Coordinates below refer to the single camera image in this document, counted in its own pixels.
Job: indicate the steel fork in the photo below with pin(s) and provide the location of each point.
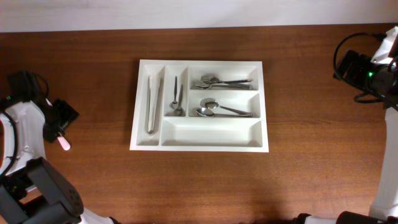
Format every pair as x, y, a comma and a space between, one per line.
210, 78
198, 84

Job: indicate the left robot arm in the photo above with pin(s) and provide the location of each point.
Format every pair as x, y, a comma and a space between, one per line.
32, 190

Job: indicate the white cutlery tray organizer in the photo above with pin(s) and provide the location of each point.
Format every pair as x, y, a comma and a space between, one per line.
191, 132

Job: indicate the long metal tongs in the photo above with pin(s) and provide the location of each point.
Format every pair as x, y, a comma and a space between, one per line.
154, 88

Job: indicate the small steel teaspoon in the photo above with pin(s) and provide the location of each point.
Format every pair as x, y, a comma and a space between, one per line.
179, 110
174, 103

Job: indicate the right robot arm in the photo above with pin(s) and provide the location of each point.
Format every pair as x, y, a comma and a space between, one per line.
376, 78

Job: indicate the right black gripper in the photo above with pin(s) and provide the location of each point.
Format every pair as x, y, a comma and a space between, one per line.
360, 63

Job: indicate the large steel spoon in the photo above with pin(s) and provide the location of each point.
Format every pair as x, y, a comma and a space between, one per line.
211, 103
205, 112

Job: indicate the steel fork crosswise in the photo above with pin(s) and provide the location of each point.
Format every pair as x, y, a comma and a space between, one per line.
239, 86

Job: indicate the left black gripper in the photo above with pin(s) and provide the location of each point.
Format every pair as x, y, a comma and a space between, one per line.
71, 115

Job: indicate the white plastic knife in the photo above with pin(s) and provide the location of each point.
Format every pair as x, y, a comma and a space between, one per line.
63, 142

